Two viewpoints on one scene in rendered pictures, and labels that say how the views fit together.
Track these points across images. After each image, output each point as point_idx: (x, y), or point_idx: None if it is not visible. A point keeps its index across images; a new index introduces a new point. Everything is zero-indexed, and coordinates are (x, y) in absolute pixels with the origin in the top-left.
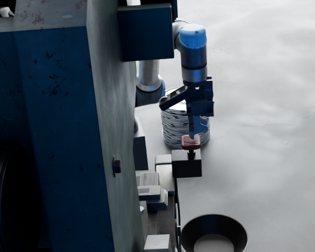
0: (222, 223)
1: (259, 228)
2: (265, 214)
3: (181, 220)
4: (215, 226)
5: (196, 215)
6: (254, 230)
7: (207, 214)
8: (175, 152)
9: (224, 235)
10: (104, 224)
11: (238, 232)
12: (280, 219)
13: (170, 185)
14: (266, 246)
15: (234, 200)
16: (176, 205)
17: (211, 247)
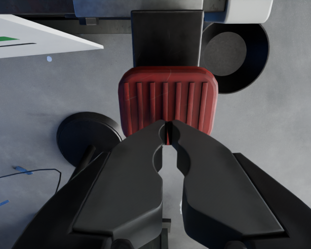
0: (253, 68)
1: (241, 103)
2: (258, 111)
3: (279, 18)
4: (252, 60)
5: (282, 38)
6: (240, 98)
7: (268, 54)
8: (184, 29)
9: (239, 68)
10: None
11: (234, 84)
12: (247, 122)
13: (98, 3)
14: (216, 105)
15: (291, 84)
16: None
17: (226, 52)
